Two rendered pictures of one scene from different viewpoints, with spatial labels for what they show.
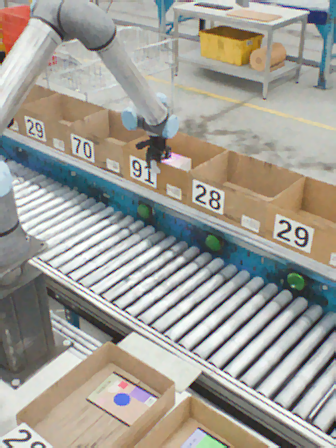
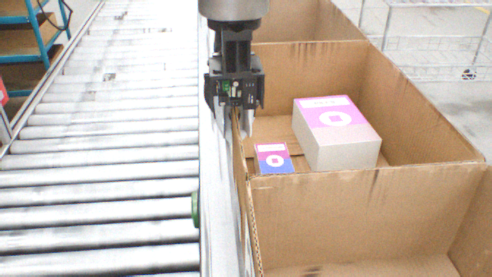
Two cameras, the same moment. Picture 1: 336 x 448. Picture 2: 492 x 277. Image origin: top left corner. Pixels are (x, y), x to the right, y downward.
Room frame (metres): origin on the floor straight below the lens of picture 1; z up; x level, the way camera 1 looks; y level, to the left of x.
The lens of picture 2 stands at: (1.83, -0.32, 1.33)
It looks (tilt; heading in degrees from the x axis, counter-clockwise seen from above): 35 degrees down; 43
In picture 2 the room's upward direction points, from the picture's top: straight up
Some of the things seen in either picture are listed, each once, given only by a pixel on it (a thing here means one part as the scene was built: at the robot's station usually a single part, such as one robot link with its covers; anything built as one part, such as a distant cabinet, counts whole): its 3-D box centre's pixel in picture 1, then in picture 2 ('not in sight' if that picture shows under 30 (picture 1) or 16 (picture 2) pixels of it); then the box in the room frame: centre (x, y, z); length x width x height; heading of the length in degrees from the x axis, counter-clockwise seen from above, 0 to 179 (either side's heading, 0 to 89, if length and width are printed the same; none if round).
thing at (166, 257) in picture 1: (146, 271); not in sight; (1.82, 0.08, 0.72); 0.52 x 0.05 x 0.05; 139
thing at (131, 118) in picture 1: (139, 116); not in sight; (2.10, 0.10, 1.29); 0.12 x 0.12 x 0.09; 50
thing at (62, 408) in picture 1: (98, 409); not in sight; (1.06, 0.20, 0.80); 0.38 x 0.28 x 0.10; 140
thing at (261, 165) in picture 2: not in sight; (274, 170); (2.25, -0.01, 0.91); 0.10 x 0.06 x 0.05; 49
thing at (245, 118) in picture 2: not in sight; (246, 124); (2.21, 0.02, 1.01); 0.06 x 0.03 x 0.09; 49
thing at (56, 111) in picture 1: (64, 122); not in sight; (2.83, 0.54, 0.96); 0.39 x 0.29 x 0.17; 48
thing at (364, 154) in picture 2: (170, 165); (332, 133); (2.39, -0.03, 0.92); 0.16 x 0.11 x 0.07; 52
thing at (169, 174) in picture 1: (174, 164); (319, 134); (2.32, -0.05, 0.96); 0.39 x 0.29 x 0.17; 49
